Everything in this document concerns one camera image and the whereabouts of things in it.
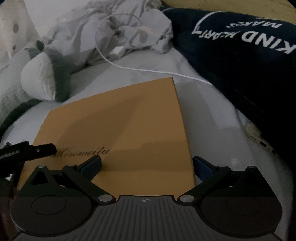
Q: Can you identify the grey crumpled duvet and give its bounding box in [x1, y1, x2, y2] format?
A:
[23, 0, 174, 68]

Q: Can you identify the wooden headboard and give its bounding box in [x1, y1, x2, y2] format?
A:
[161, 0, 296, 24]

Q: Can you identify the orange cardboard box lid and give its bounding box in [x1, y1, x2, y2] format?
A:
[17, 77, 197, 198]

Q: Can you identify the large grey backrest pillow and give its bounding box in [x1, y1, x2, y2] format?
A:
[0, 0, 73, 142]

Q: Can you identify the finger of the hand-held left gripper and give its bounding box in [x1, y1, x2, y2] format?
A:
[28, 143, 57, 161]

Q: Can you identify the white power strip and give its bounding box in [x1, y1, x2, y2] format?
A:
[245, 121, 278, 156]

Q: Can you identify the white charging cable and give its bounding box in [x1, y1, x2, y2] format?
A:
[95, 13, 216, 85]

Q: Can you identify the navy cloth with white print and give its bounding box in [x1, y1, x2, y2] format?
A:
[159, 6, 296, 164]

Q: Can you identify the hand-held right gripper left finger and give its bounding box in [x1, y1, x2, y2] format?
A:
[31, 155, 116, 205]

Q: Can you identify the white charger plug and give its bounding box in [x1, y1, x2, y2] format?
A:
[110, 46, 125, 58]

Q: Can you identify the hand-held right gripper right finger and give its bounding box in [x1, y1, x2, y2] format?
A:
[177, 156, 267, 206]

